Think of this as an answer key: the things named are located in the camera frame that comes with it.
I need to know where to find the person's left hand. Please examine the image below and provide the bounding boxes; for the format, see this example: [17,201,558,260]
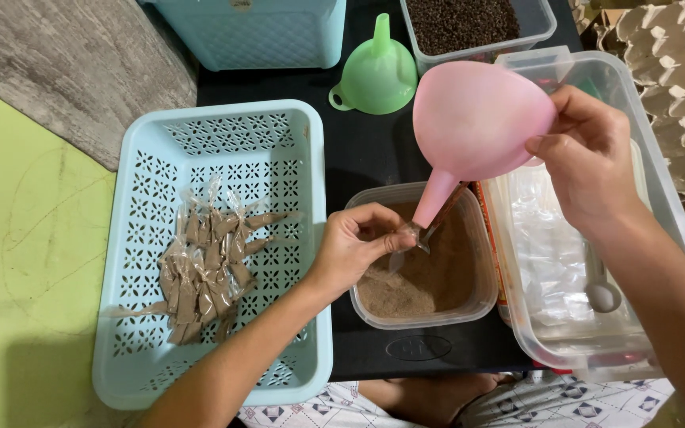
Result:
[312,202,418,302]

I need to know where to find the person's right hand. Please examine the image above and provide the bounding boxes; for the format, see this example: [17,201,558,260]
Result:
[524,85,648,240]

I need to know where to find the small clear plastic bag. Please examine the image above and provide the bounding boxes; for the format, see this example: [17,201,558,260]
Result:
[387,221,432,275]

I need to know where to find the pink plastic funnel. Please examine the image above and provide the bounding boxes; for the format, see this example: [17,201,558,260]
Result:
[411,61,558,230]

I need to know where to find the large clear plastic bin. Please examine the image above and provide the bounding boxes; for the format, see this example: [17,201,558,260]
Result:
[485,46,685,382]

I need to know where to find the brown ground powder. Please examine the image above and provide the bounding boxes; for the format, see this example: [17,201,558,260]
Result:
[357,202,479,318]

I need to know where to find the metal spoon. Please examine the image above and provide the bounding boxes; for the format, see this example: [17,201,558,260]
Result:
[419,181,472,255]

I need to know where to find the stack of empty clear bags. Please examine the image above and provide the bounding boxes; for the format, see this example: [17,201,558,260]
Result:
[504,163,649,336]

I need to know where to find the cardboard egg tray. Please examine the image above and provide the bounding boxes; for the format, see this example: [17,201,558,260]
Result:
[591,0,685,198]

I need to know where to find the grey measuring spoon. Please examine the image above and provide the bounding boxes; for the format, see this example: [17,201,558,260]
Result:
[582,238,623,315]

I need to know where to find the orange-red packet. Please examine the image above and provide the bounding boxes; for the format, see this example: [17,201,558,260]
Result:
[472,180,515,327]

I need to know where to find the clear tub with brown powder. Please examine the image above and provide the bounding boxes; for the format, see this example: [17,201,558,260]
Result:
[345,181,498,331]

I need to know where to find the pile of filled powder packets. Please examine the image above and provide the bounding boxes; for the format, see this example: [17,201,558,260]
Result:
[101,175,303,347]

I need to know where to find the clear tub with black peppercorns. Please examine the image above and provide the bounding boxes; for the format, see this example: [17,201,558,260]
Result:
[400,0,558,76]

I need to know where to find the person's leg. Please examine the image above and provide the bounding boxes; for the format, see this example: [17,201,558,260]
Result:
[357,373,517,428]

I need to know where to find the green plastic funnel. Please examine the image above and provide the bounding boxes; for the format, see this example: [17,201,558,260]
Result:
[328,13,419,115]

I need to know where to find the black peppercorns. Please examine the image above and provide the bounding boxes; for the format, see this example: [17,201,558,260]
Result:
[406,0,521,57]

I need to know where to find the light blue perforated basket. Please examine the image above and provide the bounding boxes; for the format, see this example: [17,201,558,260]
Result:
[92,99,334,411]

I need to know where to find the light blue quilted-pattern bin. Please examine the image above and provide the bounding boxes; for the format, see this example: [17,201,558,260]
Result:
[139,0,348,73]

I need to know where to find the person's patterned white shorts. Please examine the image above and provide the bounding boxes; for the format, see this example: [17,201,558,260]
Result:
[237,371,676,428]

